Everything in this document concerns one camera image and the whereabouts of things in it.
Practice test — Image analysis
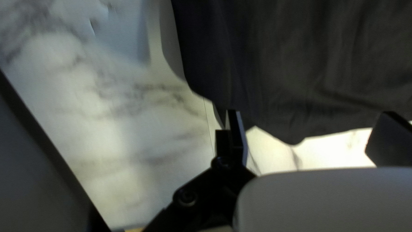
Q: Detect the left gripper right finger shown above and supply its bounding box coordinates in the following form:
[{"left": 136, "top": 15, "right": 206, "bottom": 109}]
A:
[{"left": 364, "top": 111, "right": 412, "bottom": 168}]

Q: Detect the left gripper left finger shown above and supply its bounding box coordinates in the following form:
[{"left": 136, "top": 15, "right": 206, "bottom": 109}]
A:
[{"left": 142, "top": 109, "right": 257, "bottom": 232}]

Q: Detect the black t-shirt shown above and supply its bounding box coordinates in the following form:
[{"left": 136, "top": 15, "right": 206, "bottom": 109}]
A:
[{"left": 170, "top": 0, "right": 412, "bottom": 145}]

